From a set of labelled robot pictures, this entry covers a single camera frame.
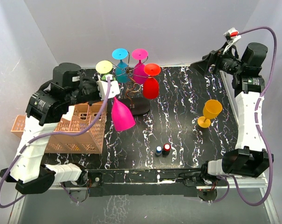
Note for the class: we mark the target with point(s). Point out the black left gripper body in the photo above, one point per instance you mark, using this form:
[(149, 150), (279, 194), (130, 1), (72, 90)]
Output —
[(88, 92)]

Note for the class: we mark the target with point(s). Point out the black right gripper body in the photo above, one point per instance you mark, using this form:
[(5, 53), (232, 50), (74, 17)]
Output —
[(228, 64)]

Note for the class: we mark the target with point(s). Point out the green plastic wine glass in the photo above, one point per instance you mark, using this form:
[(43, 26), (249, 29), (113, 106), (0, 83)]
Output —
[(103, 68)]

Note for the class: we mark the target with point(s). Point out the blue plastic wine glass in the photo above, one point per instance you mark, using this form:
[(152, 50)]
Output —
[(120, 54)]

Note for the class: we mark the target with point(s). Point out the orange plastic wine glass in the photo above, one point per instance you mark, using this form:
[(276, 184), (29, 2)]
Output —
[(211, 110)]

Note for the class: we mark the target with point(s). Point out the magenta plastic wine glass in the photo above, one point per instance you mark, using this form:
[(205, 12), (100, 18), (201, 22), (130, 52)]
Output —
[(139, 76)]

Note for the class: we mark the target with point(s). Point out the red plastic wine glass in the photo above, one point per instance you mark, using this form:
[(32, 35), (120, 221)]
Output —
[(151, 85)]

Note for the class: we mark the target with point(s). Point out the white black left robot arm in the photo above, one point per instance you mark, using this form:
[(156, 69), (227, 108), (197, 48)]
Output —
[(44, 112)]

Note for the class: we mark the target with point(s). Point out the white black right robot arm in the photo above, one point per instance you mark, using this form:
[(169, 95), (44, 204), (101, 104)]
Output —
[(250, 157)]

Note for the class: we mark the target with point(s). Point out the metal wine glass rack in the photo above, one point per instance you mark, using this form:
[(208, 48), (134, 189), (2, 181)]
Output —
[(137, 105)]

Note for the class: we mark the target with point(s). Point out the blue capped small bottle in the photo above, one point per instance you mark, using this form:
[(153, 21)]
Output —
[(158, 151)]

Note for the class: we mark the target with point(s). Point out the red capped small bottle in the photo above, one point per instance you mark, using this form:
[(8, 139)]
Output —
[(166, 149)]

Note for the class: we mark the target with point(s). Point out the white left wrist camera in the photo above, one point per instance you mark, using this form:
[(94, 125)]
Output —
[(108, 88)]

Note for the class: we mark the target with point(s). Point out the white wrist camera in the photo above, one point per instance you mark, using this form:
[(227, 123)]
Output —
[(108, 88), (232, 36)]

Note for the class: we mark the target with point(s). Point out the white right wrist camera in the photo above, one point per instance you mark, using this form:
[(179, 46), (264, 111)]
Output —
[(232, 36)]

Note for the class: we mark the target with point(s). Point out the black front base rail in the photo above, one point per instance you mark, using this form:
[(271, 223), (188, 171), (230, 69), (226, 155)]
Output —
[(188, 182)]

